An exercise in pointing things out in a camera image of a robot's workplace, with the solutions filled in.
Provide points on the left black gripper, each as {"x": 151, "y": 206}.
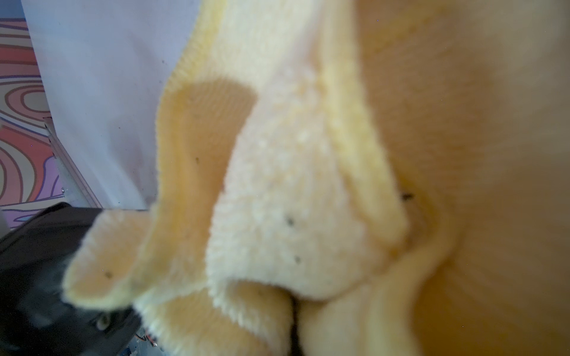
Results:
{"x": 35, "y": 319}

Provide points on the yellow microfiber cloth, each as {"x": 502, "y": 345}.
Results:
{"x": 382, "y": 177}

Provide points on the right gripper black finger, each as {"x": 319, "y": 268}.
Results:
{"x": 295, "y": 349}

